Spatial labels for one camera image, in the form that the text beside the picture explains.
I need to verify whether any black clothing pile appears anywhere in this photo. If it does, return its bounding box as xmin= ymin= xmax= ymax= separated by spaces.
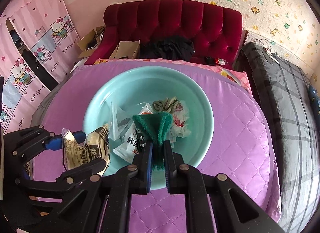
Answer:
xmin=139 ymin=35 xmax=195 ymax=61

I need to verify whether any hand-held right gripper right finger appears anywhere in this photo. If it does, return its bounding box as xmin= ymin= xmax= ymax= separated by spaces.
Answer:
xmin=164 ymin=140 xmax=285 ymax=233

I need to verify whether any red tufted velvet sofa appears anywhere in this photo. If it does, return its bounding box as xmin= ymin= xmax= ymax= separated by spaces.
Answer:
xmin=94 ymin=0 xmax=243 ymax=71

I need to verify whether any pink cartoon curtain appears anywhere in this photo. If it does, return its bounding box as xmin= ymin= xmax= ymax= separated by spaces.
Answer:
xmin=0 ymin=0 xmax=80 ymax=133

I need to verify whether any purple quilted mat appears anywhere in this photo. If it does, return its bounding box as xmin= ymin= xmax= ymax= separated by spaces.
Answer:
xmin=32 ymin=61 xmax=282 ymax=233

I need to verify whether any green terry cloth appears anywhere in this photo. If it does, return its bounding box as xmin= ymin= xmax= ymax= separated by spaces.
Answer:
xmin=132 ymin=113 xmax=173 ymax=171

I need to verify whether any white plastic bag red print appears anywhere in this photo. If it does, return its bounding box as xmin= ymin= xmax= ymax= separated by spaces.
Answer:
xmin=170 ymin=100 xmax=192 ymax=140

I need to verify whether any teal plastic basin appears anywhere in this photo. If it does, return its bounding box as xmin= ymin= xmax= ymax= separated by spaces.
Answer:
xmin=83 ymin=66 xmax=215 ymax=190

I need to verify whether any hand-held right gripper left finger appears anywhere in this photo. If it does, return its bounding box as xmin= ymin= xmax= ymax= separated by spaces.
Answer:
xmin=42 ymin=142 xmax=153 ymax=233

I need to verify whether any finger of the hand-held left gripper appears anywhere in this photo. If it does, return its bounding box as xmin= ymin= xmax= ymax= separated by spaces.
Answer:
xmin=56 ymin=158 xmax=107 ymax=191
xmin=4 ymin=125 xmax=87 ymax=163

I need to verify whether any navy star pillow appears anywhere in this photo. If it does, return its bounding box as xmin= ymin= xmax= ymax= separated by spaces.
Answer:
xmin=308 ymin=84 xmax=320 ymax=113

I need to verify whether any small black packet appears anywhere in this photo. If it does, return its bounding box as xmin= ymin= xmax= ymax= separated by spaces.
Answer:
xmin=135 ymin=128 xmax=148 ymax=152

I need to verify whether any grey plaid blanket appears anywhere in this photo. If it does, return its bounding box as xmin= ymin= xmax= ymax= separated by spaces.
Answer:
xmin=235 ymin=41 xmax=320 ymax=233

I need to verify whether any clear plastic bag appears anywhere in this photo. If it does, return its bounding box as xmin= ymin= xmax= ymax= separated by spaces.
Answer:
xmin=111 ymin=101 xmax=135 ymax=141

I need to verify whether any beige snack packet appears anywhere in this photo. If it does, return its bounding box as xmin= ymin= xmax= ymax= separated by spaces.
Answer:
xmin=61 ymin=124 xmax=112 ymax=177

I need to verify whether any white snack packet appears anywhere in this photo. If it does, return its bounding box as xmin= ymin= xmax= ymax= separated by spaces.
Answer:
xmin=112 ymin=104 xmax=155 ymax=163

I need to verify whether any white charger cable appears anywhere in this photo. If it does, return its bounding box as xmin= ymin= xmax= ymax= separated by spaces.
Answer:
xmin=255 ymin=39 xmax=282 ymax=63

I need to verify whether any open cardboard box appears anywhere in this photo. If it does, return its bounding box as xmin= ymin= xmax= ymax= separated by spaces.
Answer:
xmin=110 ymin=40 xmax=140 ymax=60
xmin=77 ymin=26 xmax=107 ymax=58

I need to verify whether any olive green rope bundle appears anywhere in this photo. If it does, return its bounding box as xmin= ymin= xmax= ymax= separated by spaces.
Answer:
xmin=152 ymin=97 xmax=180 ymax=113

